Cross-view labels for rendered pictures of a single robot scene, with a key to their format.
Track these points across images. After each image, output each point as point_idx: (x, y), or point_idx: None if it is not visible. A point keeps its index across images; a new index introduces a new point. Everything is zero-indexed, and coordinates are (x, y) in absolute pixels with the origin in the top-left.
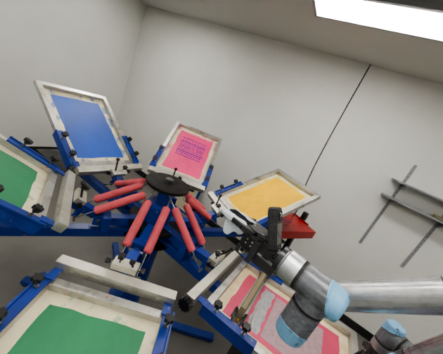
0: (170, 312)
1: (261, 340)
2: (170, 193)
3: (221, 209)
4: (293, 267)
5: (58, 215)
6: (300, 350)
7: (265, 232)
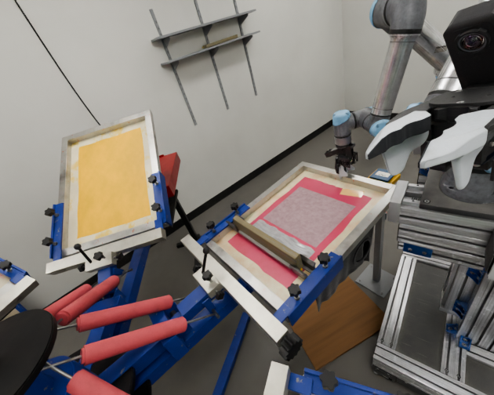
0: (305, 377)
1: (321, 247)
2: (36, 367)
3: (428, 161)
4: None
5: None
6: (325, 211)
7: (470, 91)
